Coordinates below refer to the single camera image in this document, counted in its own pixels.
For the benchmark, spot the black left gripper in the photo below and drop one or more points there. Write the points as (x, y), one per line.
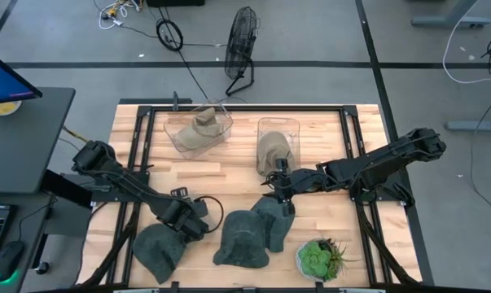
(188, 221)

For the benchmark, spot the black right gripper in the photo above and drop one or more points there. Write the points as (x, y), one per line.
(298, 181)

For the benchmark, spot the dark grey-green cap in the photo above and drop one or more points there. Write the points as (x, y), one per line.
(242, 240)
(275, 232)
(159, 252)

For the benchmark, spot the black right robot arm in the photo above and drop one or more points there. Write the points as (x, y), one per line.
(383, 163)

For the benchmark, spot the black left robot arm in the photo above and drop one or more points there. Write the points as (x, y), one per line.
(119, 175)

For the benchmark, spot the tan cap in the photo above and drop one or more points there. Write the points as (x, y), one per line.
(200, 128)
(271, 148)

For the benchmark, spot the clear plastic bin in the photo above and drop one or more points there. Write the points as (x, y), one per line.
(277, 124)
(176, 142)

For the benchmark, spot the green succulent plant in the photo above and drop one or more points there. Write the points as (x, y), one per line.
(313, 258)

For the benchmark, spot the white textured plant pot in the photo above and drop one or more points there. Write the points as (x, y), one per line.
(300, 264)

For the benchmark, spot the spiky green air plant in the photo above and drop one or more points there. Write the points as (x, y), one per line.
(336, 256)

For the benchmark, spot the black round knob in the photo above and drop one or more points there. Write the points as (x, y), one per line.
(42, 267)

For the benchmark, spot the black floor fan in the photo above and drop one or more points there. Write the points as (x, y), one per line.
(239, 45)

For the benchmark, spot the dark grey desk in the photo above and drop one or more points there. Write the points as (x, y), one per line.
(25, 142)

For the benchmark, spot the black computer mouse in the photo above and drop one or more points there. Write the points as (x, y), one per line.
(8, 260)

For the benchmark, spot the grey table foot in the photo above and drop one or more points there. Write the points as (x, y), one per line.
(473, 125)
(448, 20)

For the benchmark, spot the white bowl with yellow content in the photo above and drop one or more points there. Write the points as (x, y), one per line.
(3, 108)

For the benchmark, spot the black box on floor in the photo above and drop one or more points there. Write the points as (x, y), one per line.
(176, 3)

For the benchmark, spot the computer monitor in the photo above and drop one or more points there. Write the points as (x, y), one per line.
(1, 81)

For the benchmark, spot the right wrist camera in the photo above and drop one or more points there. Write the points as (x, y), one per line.
(282, 164)

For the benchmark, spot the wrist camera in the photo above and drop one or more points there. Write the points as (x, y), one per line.
(282, 164)
(180, 191)

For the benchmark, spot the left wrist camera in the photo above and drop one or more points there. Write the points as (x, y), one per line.
(180, 191)

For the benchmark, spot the black metal table frame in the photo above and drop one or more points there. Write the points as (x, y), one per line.
(245, 108)

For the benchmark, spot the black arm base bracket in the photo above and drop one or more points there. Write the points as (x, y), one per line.
(66, 187)

